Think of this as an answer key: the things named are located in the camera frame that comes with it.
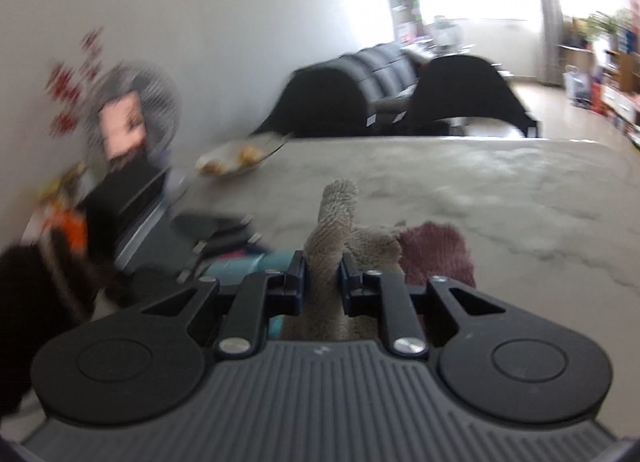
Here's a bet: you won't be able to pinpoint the red flower branches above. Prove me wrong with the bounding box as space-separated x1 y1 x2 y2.
46 26 107 139

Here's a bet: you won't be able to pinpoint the dark grey sofa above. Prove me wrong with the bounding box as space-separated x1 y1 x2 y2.
350 42 432 119

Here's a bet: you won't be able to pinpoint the wooden cabinet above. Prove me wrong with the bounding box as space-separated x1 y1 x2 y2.
556 42 608 90

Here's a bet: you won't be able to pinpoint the grey fluffy cloth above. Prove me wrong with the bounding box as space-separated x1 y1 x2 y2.
280 178 477 342

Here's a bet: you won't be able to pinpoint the white plate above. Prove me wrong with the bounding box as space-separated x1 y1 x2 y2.
195 132 292 178

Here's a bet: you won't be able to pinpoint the white table fan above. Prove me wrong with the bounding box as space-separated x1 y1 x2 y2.
84 61 182 170

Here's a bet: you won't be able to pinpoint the black chair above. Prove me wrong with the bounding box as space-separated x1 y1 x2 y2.
254 66 372 139
404 54 544 139

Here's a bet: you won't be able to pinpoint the potted green plant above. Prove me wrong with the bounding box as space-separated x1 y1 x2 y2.
585 7 635 43

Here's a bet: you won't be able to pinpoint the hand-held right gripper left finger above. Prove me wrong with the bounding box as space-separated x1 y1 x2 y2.
142 250 306 361

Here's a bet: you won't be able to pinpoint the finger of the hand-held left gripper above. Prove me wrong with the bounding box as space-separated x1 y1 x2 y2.
172 211 254 254

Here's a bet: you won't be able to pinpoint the light blue towel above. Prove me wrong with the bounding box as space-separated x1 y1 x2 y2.
205 248 301 338

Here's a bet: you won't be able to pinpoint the grey curtain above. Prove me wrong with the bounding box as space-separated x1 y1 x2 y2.
529 0 567 89

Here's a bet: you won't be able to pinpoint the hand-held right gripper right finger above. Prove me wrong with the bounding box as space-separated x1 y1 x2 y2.
339 251 506 358

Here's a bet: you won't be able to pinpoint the smartphone with lit screen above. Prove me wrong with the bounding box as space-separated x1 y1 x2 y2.
97 91 149 164

